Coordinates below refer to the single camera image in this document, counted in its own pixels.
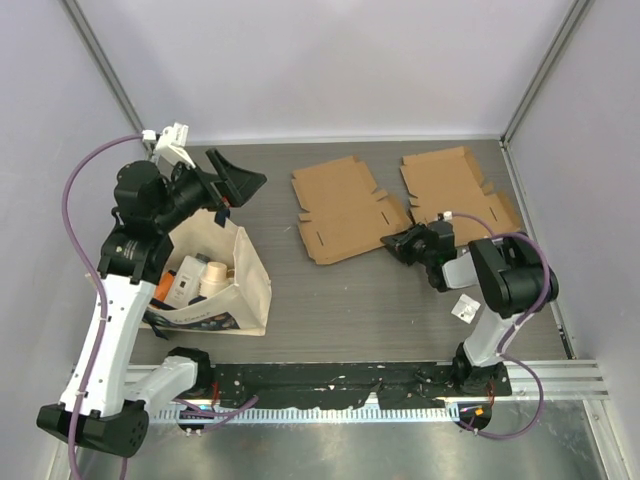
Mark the small white plastic packet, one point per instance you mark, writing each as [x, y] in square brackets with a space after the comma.
[466, 308]

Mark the beige canvas tote bag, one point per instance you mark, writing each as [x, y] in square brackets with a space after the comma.
[242, 308]

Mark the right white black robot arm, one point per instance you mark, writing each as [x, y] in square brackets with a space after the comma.
[514, 278]

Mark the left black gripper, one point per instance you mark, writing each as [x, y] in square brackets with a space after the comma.
[241, 185]

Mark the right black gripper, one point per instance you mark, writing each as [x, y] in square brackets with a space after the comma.
[400, 241]

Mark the flat brown cardboard box blank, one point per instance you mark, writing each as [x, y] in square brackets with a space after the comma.
[452, 180]

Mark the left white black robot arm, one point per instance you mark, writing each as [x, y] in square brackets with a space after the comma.
[95, 411]

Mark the aluminium front rail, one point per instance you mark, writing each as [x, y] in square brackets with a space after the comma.
[561, 380]

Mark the white slotted cable duct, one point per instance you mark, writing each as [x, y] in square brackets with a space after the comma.
[370, 413]

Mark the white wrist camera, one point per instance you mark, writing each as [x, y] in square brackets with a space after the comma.
[169, 144]
[445, 216]

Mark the orange item in bag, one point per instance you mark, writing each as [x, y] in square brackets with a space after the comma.
[164, 285]

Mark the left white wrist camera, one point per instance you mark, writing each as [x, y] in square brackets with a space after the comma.
[169, 144]

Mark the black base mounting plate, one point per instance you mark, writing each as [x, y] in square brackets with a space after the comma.
[339, 386]

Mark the brown cardboard box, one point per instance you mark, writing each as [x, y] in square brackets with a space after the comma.
[452, 180]
[344, 211]

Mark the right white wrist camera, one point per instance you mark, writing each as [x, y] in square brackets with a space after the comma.
[445, 216]

